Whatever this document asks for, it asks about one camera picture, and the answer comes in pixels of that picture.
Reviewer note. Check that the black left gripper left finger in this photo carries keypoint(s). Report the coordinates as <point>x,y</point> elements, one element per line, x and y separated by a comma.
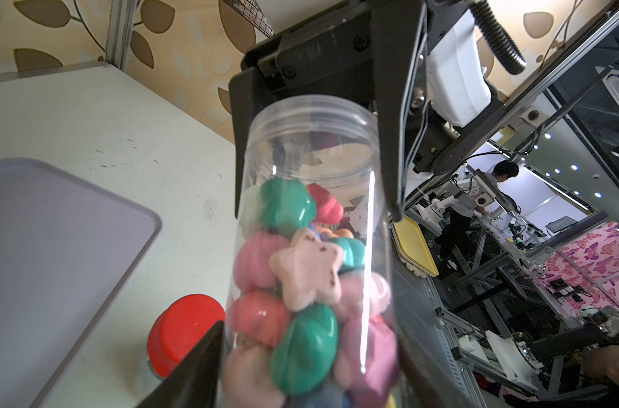
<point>194,382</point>

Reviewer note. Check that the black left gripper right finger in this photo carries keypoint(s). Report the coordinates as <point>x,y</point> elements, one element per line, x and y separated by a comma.
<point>428,380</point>

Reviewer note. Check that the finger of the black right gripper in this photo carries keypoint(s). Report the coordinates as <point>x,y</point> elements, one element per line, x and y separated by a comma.
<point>248,96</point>
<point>397,34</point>

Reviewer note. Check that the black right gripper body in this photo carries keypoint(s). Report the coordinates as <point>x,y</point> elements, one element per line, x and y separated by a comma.
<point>327,54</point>

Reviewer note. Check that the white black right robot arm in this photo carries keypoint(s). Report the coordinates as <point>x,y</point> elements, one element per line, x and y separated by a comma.
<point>450,102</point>

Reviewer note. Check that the red lid candy jar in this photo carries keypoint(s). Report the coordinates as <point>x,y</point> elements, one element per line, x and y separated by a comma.
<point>178,329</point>

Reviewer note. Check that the lilac plastic tray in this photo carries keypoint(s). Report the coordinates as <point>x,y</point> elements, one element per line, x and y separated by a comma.
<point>67,247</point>

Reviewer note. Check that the aluminium frame post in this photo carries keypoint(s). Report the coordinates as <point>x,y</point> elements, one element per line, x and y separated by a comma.
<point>117,45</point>

